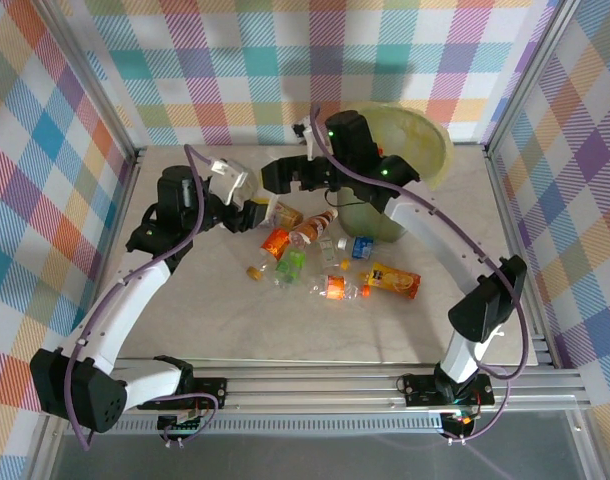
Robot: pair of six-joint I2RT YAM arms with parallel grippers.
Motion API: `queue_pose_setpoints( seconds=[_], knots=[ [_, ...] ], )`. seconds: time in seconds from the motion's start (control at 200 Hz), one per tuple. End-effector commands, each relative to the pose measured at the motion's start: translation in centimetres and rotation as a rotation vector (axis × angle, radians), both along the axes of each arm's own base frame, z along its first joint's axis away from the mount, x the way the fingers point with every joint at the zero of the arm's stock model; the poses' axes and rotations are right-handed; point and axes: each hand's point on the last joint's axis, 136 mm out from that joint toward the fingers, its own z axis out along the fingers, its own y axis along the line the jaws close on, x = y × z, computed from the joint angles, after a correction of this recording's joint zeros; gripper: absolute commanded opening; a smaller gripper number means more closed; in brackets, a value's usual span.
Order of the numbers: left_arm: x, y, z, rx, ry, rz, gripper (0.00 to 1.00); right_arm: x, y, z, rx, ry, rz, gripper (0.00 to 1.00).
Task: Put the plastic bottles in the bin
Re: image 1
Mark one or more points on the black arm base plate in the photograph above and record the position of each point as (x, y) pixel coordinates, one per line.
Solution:
(420, 390)
(207, 385)

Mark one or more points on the orange juice bottle dark label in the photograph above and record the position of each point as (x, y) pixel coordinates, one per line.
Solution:
(395, 282)

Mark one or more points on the aluminium frame post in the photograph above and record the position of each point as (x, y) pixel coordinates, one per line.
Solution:
(529, 75)
(93, 75)

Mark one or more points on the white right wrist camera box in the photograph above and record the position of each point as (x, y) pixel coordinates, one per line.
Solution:
(309, 140)

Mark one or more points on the grey lower panel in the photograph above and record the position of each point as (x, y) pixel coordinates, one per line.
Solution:
(310, 457)

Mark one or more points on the aluminium mounting rail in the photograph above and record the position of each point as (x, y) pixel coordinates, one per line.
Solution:
(310, 387)

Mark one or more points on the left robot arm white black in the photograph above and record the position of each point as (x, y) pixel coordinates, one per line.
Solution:
(135, 295)

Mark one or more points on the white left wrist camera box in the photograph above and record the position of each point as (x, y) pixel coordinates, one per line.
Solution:
(230, 182)

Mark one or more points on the bin with yellow liner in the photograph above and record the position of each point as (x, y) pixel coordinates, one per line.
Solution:
(425, 140)

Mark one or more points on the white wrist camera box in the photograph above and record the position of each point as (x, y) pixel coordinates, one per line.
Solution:
(230, 182)
(309, 140)

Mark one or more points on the clear bottle white green label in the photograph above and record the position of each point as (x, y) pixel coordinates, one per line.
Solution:
(327, 252)

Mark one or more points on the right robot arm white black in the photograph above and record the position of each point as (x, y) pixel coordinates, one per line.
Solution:
(435, 230)

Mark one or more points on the amber bottle red yellow label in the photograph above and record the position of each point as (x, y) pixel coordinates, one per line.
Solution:
(287, 215)

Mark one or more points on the brown bottle white cap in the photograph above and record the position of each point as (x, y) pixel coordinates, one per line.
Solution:
(312, 227)

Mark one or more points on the grey translucent waste bin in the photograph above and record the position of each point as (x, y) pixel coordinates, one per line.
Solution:
(365, 222)

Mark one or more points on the aluminium frame leg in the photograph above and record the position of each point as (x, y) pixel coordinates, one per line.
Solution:
(592, 450)
(42, 465)

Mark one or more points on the blue label bottle white cap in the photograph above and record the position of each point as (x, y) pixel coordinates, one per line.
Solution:
(363, 247)

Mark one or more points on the small electronics board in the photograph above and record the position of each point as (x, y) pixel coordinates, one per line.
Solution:
(460, 422)
(177, 425)

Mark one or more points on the clear bottle orange label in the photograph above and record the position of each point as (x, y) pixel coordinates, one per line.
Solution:
(335, 287)

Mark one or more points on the orange label bottle yellow cap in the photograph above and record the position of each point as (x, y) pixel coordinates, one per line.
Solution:
(275, 242)

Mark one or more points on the aluminium side rail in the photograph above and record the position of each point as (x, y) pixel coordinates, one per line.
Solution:
(125, 200)
(505, 200)

